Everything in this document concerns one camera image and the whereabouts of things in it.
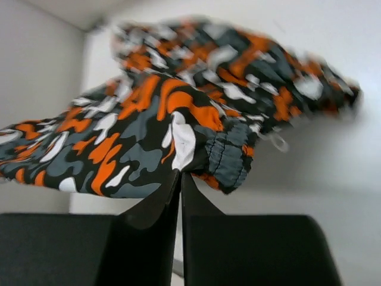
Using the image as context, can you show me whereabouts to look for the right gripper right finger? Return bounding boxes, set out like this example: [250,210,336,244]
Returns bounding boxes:
[181,174,342,285]

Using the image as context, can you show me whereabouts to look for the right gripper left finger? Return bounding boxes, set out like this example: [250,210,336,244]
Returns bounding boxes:
[1,171,179,285]

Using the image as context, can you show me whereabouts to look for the orange camouflage shorts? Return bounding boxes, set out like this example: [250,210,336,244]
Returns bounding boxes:
[1,18,361,198]

